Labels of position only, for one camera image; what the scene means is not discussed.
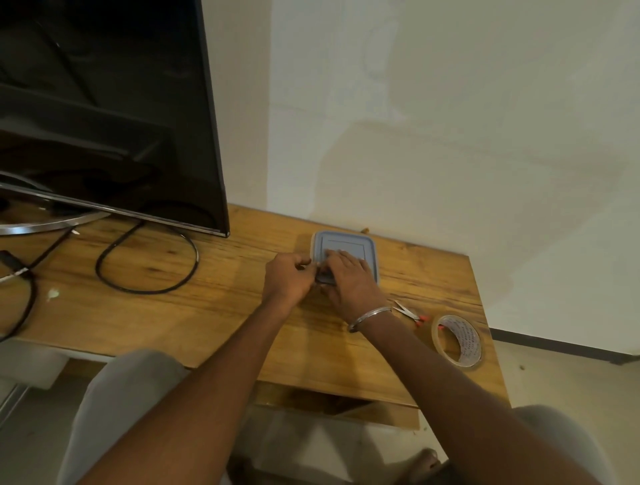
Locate person's right hand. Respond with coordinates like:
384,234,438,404
319,249,391,326

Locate thin black power cable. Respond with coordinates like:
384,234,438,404
0,226,77,344

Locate person's right forearm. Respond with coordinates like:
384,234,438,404
357,312,601,485

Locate person's left hand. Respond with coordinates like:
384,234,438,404
260,251,319,314

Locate metal floor rail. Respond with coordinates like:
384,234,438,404
0,382,30,426

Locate person's left forearm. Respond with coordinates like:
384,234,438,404
77,299,296,485

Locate black television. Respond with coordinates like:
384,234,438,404
0,0,231,239

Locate orange scissors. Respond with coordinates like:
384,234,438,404
389,299,431,328

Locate person's leg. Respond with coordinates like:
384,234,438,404
509,404,622,485
56,348,232,485

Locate person's left leg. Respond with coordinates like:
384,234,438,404
56,348,232,485

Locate silver bracelet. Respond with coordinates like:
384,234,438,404
347,305,394,334

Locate grey lidded plastic container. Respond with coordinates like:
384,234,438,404
309,229,381,288

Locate silver television stand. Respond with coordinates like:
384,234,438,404
0,169,112,237

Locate person's right leg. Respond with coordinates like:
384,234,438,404
509,404,622,485

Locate brown packing tape roll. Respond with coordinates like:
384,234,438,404
430,314,485,370

